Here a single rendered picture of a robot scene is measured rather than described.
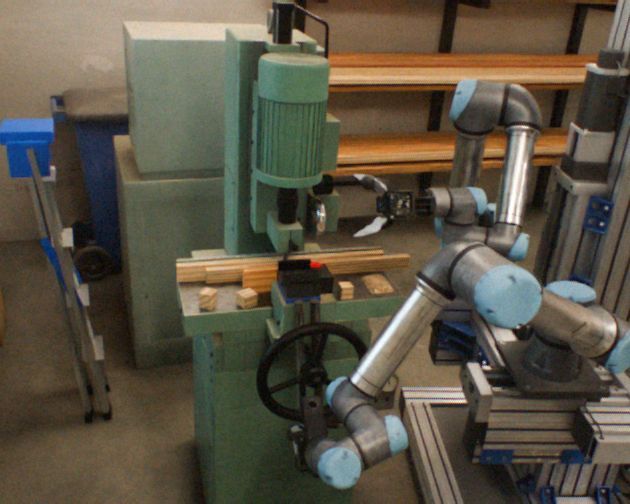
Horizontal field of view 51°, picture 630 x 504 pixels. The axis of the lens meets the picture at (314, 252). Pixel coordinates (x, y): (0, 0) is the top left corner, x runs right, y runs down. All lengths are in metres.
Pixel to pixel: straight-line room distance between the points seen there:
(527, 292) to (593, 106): 0.66
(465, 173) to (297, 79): 0.64
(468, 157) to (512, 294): 0.77
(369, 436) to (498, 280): 0.40
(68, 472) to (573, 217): 1.89
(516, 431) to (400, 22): 3.08
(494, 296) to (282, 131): 0.68
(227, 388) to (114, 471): 0.86
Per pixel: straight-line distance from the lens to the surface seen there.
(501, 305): 1.28
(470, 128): 1.91
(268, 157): 1.68
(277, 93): 1.62
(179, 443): 2.67
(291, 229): 1.76
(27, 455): 2.74
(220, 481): 2.06
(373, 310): 1.82
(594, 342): 1.57
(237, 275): 1.84
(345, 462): 1.33
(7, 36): 3.99
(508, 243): 1.76
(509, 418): 1.81
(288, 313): 1.63
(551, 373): 1.76
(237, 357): 1.79
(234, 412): 1.89
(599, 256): 1.88
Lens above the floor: 1.78
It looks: 26 degrees down
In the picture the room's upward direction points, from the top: 4 degrees clockwise
